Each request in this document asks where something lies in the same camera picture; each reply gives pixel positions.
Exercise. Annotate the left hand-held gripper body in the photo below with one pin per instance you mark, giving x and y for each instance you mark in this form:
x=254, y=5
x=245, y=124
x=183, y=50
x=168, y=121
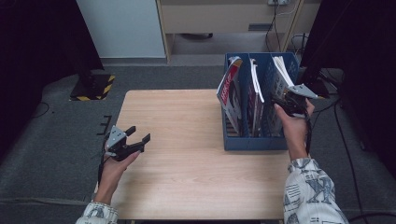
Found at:
x=115, y=137

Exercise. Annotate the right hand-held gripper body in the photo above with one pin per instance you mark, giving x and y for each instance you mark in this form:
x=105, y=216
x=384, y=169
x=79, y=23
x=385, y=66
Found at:
x=302, y=90

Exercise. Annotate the white picture grid magazine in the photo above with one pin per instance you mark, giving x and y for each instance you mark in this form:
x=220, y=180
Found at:
x=280, y=81

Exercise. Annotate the purple magazine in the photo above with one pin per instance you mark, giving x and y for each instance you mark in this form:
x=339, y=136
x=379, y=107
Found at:
x=258, y=112
x=250, y=105

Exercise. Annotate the black and red magazine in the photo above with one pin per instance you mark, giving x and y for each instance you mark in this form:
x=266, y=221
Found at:
x=232, y=96

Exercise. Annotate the blue file rack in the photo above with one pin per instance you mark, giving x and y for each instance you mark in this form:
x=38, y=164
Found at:
x=249, y=143

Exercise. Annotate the person's right hand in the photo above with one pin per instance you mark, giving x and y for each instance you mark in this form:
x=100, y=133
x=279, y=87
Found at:
x=295, y=133

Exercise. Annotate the person's left hand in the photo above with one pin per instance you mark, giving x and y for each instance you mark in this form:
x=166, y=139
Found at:
x=112, y=177

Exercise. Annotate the black curtain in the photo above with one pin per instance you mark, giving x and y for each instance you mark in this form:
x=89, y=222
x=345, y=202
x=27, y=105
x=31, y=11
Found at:
x=367, y=46
x=31, y=46

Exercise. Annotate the white power strip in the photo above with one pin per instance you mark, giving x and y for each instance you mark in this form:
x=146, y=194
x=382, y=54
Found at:
x=277, y=2

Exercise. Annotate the white cabinet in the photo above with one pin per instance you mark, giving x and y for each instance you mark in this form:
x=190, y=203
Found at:
x=124, y=28

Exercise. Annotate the beige office desk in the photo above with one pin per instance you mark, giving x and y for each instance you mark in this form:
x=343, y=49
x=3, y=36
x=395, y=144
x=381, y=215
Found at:
x=218, y=18

